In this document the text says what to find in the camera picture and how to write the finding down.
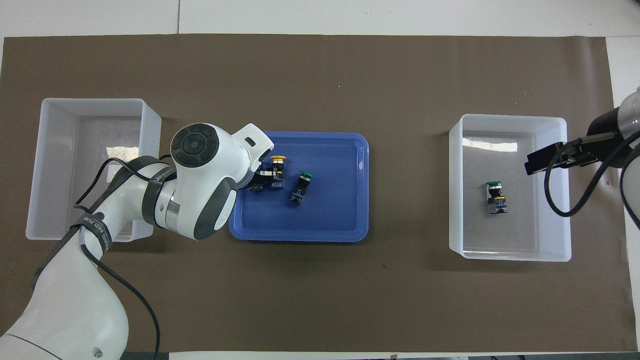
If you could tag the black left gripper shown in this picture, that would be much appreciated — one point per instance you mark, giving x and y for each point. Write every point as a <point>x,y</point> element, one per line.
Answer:
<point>254,175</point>

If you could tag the yellow push button blue base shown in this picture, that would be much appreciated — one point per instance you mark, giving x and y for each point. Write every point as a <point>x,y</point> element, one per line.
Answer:
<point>278,175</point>

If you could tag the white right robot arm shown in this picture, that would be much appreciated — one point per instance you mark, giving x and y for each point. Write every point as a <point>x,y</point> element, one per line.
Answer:
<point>632,110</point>

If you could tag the translucent white plastic box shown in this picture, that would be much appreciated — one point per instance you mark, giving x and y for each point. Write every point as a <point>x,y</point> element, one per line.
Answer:
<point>55,150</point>
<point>510,235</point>

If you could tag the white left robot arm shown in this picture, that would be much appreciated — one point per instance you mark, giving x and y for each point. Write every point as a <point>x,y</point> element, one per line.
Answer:
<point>75,310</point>

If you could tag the brown paper table mat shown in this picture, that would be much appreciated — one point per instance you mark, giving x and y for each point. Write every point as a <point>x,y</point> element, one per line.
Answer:
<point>320,300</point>

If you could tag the blue plastic tray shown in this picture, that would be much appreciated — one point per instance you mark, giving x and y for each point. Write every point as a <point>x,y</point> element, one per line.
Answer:
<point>320,222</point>

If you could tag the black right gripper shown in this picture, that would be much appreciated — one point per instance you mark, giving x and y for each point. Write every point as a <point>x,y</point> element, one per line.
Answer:
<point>592,141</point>

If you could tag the green push button black body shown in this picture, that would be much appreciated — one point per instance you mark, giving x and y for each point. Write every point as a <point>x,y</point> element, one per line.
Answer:
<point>301,190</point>

